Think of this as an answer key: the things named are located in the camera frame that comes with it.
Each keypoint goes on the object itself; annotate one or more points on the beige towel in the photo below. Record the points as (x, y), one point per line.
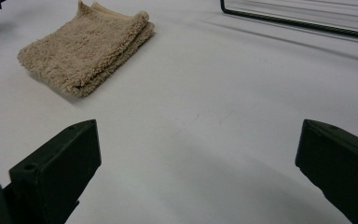
(84, 53)

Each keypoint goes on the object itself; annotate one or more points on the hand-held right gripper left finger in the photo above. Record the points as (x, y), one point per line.
(56, 174)

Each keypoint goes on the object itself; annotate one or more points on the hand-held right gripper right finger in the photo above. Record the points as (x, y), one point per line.
(341, 161)

